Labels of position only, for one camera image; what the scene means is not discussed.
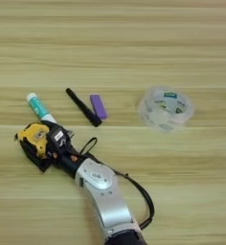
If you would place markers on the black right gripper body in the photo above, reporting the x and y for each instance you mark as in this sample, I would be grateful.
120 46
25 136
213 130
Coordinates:
62 153

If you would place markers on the yellow black tape measure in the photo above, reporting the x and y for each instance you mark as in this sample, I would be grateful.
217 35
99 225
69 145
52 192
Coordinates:
33 137

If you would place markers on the teal white glue stick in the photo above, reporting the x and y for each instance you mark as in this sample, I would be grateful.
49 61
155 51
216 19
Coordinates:
38 106

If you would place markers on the clear adhesive tape roll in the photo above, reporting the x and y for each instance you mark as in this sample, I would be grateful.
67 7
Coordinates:
166 108

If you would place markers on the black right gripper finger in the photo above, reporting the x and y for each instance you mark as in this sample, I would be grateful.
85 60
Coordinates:
56 125
40 162

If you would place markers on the purple eraser block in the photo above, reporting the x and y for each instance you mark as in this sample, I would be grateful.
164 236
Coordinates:
98 106

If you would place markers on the black marker pen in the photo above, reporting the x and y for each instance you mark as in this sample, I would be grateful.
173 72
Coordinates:
83 106

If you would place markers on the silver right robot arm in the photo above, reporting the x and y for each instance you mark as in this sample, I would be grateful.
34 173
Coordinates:
107 194

